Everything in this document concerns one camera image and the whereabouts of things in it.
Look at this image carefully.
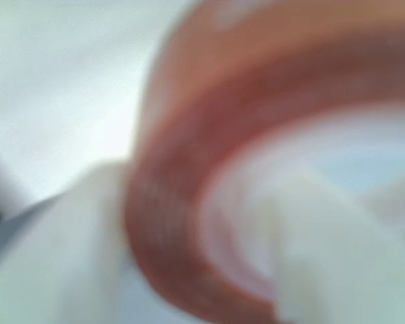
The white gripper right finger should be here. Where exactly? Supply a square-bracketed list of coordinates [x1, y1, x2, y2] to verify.
[265, 173, 405, 324]

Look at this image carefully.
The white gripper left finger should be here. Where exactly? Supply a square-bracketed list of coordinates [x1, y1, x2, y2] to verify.
[0, 161, 198, 324]

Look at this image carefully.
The small red tape roll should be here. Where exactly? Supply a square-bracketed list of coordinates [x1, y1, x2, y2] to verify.
[124, 0, 405, 324]

